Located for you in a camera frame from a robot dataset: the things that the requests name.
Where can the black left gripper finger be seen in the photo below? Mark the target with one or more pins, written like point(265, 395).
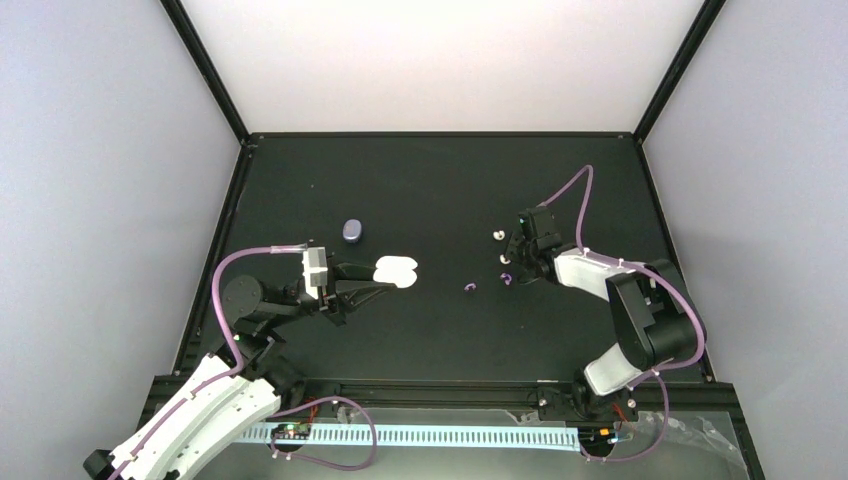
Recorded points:
point(347, 271)
point(353, 294)

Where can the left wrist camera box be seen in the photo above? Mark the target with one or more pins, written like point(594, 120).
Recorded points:
point(314, 266)

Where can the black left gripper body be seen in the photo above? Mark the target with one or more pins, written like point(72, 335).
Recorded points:
point(328, 302)

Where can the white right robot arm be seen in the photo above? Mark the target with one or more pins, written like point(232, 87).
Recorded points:
point(654, 322)

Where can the white slotted cable duct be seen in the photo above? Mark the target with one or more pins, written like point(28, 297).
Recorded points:
point(443, 436)

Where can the black enclosure frame post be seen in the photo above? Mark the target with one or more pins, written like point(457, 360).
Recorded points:
point(189, 35)

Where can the white earbud charging case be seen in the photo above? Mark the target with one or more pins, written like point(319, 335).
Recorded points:
point(397, 270)

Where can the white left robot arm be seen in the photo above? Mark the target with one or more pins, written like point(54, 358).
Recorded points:
point(247, 382)

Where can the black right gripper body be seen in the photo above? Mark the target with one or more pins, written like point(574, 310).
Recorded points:
point(516, 255)

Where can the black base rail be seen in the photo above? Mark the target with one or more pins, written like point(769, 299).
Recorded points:
point(551, 400)

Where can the purple earbud charging case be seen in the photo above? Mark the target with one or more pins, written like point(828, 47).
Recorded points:
point(352, 231)

